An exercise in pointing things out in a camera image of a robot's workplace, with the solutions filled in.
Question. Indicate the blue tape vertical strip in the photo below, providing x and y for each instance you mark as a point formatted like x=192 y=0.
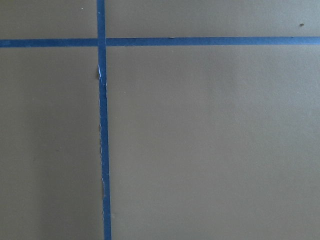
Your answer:
x=103 y=109

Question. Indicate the blue tape horizontal strip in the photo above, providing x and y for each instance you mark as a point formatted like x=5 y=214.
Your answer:
x=160 y=41

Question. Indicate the brown paper table cover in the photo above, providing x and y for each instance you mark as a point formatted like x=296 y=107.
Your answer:
x=212 y=142

